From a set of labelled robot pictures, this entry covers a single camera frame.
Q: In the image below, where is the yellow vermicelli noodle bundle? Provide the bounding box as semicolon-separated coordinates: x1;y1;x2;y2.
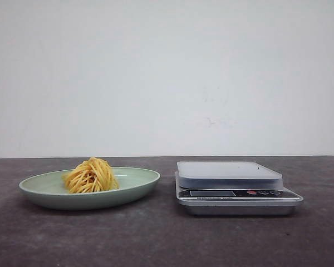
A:
62;157;120;194

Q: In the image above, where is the silver digital kitchen scale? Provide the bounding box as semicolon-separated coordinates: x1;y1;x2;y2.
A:
175;161;303;216

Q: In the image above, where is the light green oval plate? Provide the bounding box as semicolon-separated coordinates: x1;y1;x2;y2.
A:
19;167;160;210

